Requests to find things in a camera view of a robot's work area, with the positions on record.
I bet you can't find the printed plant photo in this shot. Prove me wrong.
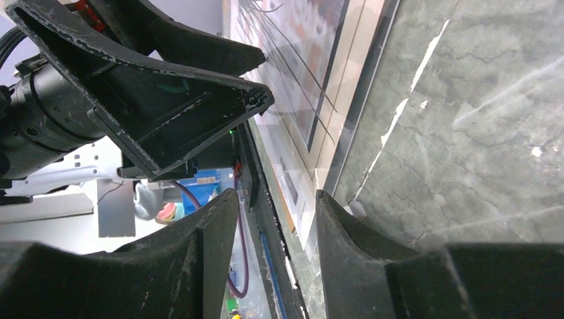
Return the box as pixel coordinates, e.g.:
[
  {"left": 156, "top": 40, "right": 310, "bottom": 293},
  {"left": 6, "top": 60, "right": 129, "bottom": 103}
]
[{"left": 223, "top": 1, "right": 398, "bottom": 248}]

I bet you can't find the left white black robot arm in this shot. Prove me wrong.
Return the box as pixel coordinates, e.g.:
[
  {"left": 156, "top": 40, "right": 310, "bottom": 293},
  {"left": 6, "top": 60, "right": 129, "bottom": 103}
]
[{"left": 1, "top": 1, "right": 274, "bottom": 205}]

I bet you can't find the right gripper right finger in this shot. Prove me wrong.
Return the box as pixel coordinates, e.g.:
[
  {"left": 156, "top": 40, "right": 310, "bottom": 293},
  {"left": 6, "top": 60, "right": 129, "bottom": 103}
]
[{"left": 315, "top": 190, "right": 563, "bottom": 318}]

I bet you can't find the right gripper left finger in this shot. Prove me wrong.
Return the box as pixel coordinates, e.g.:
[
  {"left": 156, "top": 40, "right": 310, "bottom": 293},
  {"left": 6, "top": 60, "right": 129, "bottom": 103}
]
[{"left": 1, "top": 188, "right": 239, "bottom": 318}]

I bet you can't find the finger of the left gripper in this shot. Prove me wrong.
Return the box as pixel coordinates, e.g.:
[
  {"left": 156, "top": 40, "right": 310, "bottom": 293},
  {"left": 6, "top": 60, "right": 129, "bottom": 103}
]
[
  {"left": 88, "top": 1, "right": 267, "bottom": 76},
  {"left": 4, "top": 1, "right": 274, "bottom": 179}
]

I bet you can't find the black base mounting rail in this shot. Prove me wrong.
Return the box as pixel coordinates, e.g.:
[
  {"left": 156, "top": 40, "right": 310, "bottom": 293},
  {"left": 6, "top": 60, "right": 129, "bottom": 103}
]
[{"left": 236, "top": 123, "right": 309, "bottom": 318}]

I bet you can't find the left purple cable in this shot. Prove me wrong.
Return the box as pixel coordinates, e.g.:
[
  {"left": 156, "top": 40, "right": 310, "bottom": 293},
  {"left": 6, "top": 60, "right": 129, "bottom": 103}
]
[{"left": 169, "top": 175, "right": 251, "bottom": 300}]

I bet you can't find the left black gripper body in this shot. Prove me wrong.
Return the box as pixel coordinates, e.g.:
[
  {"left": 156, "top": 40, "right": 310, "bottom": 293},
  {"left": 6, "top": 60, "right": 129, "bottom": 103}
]
[{"left": 1, "top": 54, "right": 105, "bottom": 180}]

